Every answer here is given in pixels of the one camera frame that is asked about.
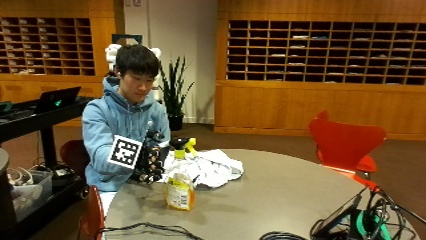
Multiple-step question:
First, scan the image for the black laptop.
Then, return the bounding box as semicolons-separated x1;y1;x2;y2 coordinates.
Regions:
33;86;82;115

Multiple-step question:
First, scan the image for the the person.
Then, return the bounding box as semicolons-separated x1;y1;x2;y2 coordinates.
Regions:
81;44;171;214

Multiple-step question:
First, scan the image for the grey storage bin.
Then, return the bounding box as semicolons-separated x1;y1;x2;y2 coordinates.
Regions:
5;168;54;223

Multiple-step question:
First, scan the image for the yellow spray bottle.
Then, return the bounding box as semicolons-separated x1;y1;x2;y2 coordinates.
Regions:
163;137;198;212

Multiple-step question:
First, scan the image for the wide wooden mail slot cabinet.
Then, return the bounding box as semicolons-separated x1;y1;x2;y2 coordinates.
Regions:
213;0;426;141

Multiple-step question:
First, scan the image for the black tripod leg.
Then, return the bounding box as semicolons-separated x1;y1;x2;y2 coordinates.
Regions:
366;179;426;226

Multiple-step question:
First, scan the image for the black cable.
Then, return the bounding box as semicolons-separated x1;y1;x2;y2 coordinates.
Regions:
94;222;206;240

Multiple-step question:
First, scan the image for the green cable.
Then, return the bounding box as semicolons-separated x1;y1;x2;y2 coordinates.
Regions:
354;209;394;240

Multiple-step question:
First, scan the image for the brown chair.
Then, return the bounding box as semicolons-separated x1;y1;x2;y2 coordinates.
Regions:
58;139;90;183

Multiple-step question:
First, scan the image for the black cart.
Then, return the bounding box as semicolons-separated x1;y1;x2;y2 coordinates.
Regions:
0;96;95;240

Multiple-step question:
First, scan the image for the dark red chair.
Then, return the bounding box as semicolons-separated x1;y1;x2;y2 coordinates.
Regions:
75;185;106;240

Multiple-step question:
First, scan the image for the white cloth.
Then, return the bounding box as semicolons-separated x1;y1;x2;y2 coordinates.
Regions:
161;148;244;189

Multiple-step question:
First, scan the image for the potted green plant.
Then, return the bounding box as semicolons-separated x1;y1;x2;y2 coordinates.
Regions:
158;55;195;132

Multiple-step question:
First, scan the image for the white marker cube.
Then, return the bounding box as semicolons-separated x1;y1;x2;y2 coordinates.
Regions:
106;134;143;170

